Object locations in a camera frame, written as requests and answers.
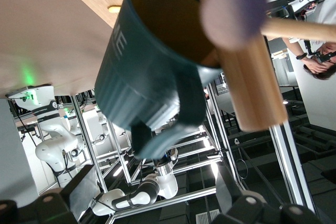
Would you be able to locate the wooden mug rack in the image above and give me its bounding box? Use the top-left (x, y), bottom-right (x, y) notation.
top-left (191, 0), bottom-right (336, 132)

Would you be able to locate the aluminium frame cage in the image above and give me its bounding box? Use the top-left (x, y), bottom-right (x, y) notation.
top-left (70, 82), bottom-right (316, 224)

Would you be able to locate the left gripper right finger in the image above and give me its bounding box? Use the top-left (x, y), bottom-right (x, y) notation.
top-left (212, 161), bottom-right (323, 224)

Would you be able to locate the dark green mug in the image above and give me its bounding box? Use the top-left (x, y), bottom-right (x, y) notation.
top-left (93, 0), bottom-right (224, 161)

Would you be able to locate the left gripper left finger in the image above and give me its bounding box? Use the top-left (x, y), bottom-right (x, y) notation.
top-left (0, 165), bottom-right (99, 224)

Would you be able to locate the person in white shirt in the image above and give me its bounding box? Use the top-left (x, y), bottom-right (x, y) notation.
top-left (282, 0), bottom-right (336, 81)

